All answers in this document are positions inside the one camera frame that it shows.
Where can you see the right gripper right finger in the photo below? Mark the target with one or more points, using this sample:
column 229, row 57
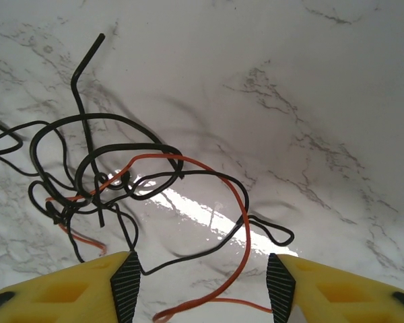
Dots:
column 340, row 296

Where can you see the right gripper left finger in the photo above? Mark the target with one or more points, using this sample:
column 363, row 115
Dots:
column 70, row 292

